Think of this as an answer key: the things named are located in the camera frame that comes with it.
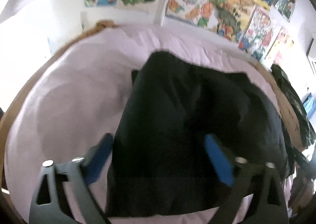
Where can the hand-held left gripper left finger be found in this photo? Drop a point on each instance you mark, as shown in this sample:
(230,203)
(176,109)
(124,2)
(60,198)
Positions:
(98,157)

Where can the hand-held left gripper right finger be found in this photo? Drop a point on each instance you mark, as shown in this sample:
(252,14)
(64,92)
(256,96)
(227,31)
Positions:
(217,159)

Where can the black garment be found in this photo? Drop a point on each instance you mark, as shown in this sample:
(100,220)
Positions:
(167,115)

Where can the dark clothes pile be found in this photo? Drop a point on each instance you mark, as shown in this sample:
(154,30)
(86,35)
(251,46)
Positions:
(293,100)

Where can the bed with pink sheet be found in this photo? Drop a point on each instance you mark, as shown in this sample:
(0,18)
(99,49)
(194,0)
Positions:
(74,85)

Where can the yellow and pink poster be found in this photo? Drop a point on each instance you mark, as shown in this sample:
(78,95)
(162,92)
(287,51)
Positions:
(280,46)

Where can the bright window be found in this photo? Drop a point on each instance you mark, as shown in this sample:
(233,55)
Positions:
(19,53)

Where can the busy colourful comic poster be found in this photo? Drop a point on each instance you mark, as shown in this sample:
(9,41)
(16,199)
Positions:
(259,33)

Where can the large white creatures poster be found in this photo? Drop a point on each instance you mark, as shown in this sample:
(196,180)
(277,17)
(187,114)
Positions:
(197,4)

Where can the wooden bed frame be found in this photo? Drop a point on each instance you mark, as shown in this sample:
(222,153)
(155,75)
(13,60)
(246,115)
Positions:
(103,24)

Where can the white wall socket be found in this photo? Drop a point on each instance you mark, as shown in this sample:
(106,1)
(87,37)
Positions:
(84,21)

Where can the white wall unit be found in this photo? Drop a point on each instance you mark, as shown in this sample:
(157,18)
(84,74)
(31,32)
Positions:
(311,56)

